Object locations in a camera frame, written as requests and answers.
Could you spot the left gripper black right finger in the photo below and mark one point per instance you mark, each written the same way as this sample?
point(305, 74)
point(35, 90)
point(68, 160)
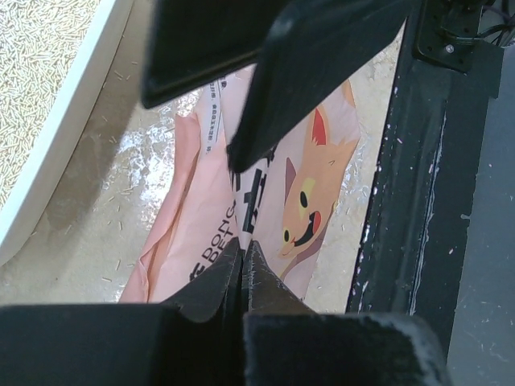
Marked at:
point(287, 343)

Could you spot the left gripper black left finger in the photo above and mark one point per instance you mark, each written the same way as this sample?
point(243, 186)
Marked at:
point(192, 338)

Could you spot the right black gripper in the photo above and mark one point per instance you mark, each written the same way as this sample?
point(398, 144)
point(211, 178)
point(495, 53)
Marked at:
point(311, 49)

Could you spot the orange cat litter bag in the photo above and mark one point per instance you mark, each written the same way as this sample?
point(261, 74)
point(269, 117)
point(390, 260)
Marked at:
point(284, 202)

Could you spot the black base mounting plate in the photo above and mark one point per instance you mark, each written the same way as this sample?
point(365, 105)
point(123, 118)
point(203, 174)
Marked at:
point(414, 238)

